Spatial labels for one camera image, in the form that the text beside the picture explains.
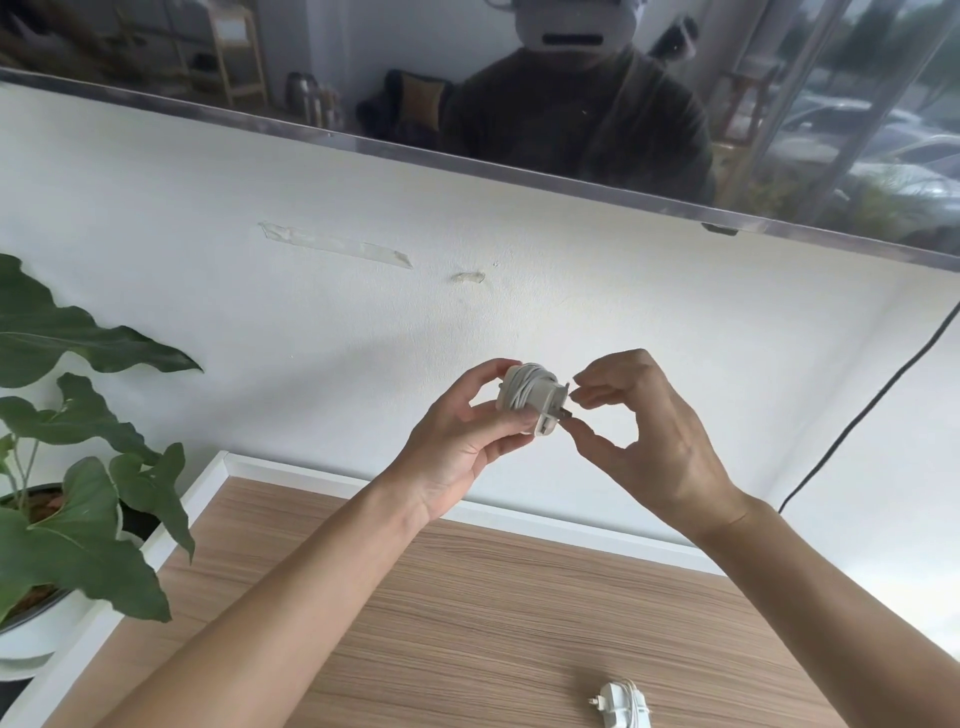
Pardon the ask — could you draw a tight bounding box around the white charger with cable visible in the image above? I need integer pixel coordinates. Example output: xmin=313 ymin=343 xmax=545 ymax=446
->
xmin=587 ymin=678 xmax=652 ymax=728
xmin=495 ymin=362 xmax=579 ymax=438

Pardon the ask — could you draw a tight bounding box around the person's right hand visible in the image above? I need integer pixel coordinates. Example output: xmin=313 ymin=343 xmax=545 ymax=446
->
xmin=571 ymin=348 xmax=752 ymax=546

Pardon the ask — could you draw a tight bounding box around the wall-mounted television screen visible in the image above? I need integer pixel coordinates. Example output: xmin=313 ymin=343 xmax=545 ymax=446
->
xmin=0 ymin=0 xmax=960 ymax=273

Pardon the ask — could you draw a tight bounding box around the person's left forearm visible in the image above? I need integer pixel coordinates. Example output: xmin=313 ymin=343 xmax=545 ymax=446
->
xmin=96 ymin=480 xmax=434 ymax=728

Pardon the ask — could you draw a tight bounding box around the person's right forearm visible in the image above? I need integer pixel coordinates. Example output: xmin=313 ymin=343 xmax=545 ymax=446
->
xmin=693 ymin=489 xmax=960 ymax=728

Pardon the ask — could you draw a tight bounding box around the black cable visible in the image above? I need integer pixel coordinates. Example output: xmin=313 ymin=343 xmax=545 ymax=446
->
xmin=776 ymin=298 xmax=960 ymax=516

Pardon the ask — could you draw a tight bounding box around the person's left hand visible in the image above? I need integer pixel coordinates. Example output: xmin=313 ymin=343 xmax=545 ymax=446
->
xmin=386 ymin=358 xmax=543 ymax=527

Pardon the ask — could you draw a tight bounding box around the long clear tape strip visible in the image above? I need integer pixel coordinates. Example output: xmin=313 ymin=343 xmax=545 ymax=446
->
xmin=258 ymin=221 xmax=414 ymax=270

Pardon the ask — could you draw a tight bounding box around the white plant pot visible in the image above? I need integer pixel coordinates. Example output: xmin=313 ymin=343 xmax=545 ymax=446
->
xmin=0 ymin=481 xmax=163 ymax=681

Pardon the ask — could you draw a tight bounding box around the green leafy plant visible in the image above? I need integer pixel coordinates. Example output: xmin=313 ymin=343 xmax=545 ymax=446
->
xmin=0 ymin=253 xmax=204 ymax=624

